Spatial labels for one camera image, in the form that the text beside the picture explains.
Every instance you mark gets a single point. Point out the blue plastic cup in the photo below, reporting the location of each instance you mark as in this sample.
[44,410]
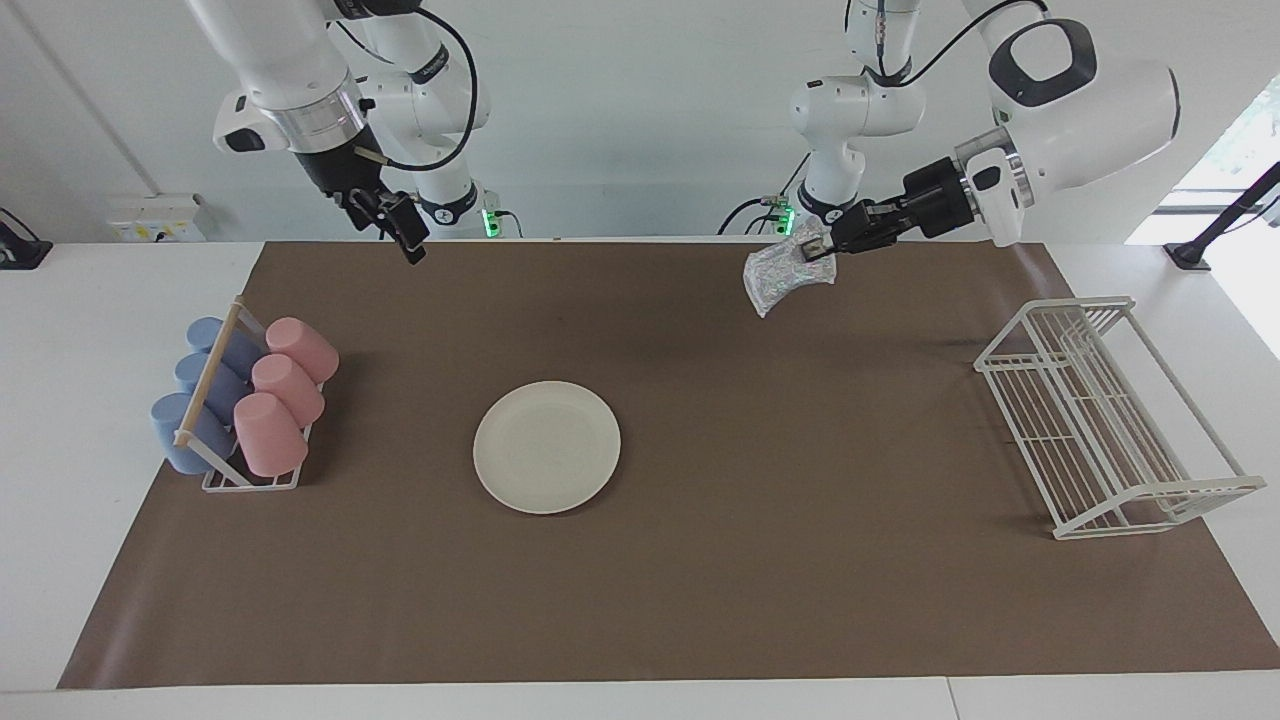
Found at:
[210,385]
[235,345]
[185,435]

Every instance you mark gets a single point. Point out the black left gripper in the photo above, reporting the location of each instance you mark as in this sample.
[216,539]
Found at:
[930,205]

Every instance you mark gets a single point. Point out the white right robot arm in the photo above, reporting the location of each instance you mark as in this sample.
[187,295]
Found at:
[290,70]

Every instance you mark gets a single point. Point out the pink plastic cup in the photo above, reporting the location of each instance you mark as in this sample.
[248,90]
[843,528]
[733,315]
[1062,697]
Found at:
[268,435]
[288,390]
[302,348]

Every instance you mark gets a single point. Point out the white wall socket box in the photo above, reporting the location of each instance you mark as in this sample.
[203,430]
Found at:
[155,218]

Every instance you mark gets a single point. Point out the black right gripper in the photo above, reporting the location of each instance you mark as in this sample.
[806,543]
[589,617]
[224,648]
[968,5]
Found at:
[345,170]

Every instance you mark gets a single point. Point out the brown table mat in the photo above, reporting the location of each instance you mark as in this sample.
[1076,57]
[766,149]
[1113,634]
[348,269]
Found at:
[750,580]

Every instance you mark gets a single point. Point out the black table clamp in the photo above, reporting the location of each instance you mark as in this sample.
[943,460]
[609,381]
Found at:
[20,248]

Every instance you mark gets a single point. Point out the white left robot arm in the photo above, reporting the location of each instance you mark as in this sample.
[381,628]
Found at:
[1090,110]

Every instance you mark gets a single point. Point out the black clamp stand pole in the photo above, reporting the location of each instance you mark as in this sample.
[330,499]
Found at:
[1225,215]

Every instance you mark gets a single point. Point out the cup holder rack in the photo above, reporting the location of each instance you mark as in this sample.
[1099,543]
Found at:
[215,370]

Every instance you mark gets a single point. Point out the cream round plate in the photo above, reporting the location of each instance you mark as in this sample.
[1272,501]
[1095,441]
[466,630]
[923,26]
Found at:
[547,447]

